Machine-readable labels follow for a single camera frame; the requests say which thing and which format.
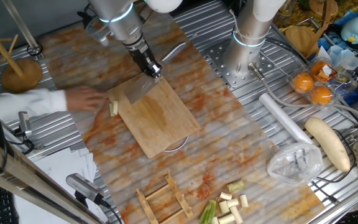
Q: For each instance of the silver camera with black mount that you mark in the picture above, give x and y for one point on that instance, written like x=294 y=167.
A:
x=82 y=186

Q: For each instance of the wooden cutting board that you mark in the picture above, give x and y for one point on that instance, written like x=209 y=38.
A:
x=160 y=124

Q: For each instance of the wooden knife rack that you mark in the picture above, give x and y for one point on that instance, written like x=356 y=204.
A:
x=179 y=194

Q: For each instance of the steel cleaver knife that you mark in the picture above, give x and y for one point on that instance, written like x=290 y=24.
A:
x=140 y=90

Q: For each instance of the clear plastic cups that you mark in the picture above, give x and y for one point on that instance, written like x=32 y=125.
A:
x=342 y=57

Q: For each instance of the white scallion stalk piece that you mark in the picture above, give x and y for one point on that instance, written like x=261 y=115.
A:
x=115 y=107

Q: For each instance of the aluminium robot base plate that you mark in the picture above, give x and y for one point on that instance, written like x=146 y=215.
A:
x=217 y=57

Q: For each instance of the clear plastic bag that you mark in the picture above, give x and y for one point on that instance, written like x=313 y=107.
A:
x=294 y=165

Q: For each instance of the small silver camera on clamp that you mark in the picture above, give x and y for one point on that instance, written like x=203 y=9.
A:
x=24 y=123

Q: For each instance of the orange fruit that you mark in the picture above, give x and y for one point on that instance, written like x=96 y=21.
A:
x=315 y=69
x=302 y=81
x=321 y=95

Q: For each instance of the wooden disc holder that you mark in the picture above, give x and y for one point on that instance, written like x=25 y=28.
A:
x=301 y=39

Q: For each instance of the white daikon radish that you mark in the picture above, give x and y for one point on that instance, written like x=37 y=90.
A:
x=328 y=143

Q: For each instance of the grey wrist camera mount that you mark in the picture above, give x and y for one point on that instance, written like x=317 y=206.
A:
x=96 y=31

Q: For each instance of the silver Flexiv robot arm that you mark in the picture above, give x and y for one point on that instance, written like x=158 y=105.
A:
x=126 y=25

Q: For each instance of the orange marble pattern mat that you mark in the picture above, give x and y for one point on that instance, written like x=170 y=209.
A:
x=244 y=140

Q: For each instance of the aluminium frame beam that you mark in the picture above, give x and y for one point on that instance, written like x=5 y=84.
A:
x=26 y=180

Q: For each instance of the clear plastic fruit container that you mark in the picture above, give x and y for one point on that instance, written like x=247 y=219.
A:
x=334 y=77

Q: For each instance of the pale green scallion piece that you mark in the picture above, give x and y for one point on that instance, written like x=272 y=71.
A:
x=235 y=186

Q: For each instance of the white sleeved forearm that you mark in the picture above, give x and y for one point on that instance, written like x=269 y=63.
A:
x=30 y=102

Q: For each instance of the white paper stack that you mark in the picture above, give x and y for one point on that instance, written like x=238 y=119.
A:
x=57 y=161

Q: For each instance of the bare person hand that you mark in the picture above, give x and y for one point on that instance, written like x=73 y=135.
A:
x=84 y=99

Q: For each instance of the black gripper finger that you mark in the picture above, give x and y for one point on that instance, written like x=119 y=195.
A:
x=155 y=70
x=147 y=71

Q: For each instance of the white plastic wrap roll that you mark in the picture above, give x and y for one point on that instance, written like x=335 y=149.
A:
x=283 y=119

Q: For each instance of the light blue plush toy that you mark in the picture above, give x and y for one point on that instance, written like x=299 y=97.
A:
x=354 y=29

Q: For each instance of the green scallion leaf bunch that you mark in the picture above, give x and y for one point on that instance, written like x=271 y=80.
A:
x=208 y=211

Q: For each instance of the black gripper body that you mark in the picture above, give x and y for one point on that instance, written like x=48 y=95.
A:
x=141 y=56

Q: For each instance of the wooden stand with round base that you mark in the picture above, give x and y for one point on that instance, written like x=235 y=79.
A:
x=22 y=76

